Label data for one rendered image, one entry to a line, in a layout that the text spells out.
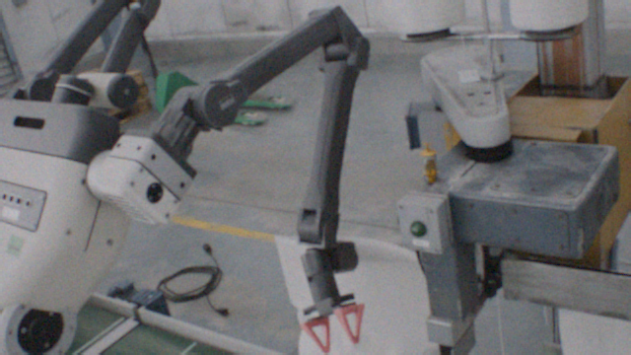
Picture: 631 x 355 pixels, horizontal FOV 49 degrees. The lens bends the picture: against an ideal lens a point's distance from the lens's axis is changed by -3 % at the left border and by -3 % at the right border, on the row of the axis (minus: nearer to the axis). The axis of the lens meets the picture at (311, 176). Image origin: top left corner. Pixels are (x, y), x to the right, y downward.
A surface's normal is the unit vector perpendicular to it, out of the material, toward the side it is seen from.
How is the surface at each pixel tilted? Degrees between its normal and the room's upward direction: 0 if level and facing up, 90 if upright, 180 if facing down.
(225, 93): 83
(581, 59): 90
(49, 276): 115
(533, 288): 90
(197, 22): 90
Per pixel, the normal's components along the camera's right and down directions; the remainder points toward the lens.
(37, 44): 0.80, 0.11
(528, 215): -0.58, 0.42
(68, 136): -0.59, -0.26
